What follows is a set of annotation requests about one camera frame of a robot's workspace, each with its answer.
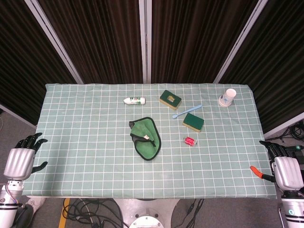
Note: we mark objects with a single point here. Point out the small red can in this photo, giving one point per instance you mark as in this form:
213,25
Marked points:
189,141

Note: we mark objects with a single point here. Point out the yellow floor tape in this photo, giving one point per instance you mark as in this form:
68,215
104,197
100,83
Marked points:
63,213

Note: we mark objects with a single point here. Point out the small white bottle green label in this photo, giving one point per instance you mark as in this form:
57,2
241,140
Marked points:
134,100

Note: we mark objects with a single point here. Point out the black power strip green lights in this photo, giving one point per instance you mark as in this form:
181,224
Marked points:
298,147

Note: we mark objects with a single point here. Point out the right silver robot hand orange thumb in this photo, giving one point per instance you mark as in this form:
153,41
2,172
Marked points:
288,173

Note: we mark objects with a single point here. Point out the grey partition post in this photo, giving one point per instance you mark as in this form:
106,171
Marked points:
59,48
145,35
238,47

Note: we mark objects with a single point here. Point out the plain green yellow sponge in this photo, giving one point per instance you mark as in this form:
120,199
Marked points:
193,121

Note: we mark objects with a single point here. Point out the light blue spoon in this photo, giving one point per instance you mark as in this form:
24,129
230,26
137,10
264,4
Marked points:
187,111

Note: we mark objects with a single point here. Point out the green white checked tablecloth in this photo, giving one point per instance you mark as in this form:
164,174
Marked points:
83,142

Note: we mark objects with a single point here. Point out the grey partition floor rail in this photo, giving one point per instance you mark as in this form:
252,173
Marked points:
16,116
275,132

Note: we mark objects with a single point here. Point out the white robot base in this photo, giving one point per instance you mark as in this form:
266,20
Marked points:
147,206

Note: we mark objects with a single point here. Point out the white sneaker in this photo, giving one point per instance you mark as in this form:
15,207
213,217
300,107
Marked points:
35,204

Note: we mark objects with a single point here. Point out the dark pleated curtain panel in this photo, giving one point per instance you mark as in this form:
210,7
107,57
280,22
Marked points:
95,35
273,71
190,35
23,71

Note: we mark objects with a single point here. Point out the green yellow sponge with hole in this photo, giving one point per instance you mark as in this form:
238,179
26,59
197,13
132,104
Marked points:
174,101

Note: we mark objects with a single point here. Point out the white paper cup blue print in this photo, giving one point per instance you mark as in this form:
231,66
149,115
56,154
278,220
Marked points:
225,99

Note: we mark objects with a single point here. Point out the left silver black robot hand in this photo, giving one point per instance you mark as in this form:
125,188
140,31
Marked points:
19,164

